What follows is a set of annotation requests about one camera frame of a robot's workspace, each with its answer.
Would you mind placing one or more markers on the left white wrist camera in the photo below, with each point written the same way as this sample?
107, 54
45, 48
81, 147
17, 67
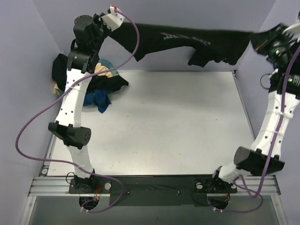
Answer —
113, 20

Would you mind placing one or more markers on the teal plastic basket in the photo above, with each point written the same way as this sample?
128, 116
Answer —
102, 65

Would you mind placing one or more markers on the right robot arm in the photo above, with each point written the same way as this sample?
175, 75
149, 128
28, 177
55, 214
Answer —
263, 156

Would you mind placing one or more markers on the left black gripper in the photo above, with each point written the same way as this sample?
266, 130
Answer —
103, 26

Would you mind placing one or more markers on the aluminium frame rail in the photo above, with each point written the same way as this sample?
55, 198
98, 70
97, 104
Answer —
57, 186

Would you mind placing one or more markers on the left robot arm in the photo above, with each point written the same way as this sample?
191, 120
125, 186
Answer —
90, 32

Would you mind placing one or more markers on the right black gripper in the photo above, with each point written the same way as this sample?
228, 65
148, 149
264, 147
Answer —
266, 38

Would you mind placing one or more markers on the black graphic t shirt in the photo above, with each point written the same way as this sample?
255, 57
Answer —
209, 45

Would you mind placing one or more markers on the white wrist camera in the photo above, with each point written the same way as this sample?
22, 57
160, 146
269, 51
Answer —
113, 20
294, 29

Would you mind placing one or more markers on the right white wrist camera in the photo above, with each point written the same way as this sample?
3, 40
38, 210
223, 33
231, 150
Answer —
294, 29

